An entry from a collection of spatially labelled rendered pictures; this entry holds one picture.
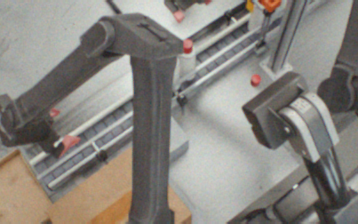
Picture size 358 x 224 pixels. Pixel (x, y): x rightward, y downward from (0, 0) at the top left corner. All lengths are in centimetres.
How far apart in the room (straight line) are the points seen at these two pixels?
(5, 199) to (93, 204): 46
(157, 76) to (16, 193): 98
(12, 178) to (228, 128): 74
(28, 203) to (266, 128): 108
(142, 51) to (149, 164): 19
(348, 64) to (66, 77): 54
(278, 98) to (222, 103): 97
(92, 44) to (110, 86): 89
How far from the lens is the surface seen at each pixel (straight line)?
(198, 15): 170
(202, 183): 151
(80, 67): 84
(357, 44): 95
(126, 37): 73
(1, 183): 163
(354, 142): 256
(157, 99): 73
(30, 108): 99
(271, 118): 64
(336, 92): 96
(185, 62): 146
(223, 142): 155
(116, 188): 123
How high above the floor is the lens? 230
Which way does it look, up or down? 68 degrees down
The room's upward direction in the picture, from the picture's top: 4 degrees counter-clockwise
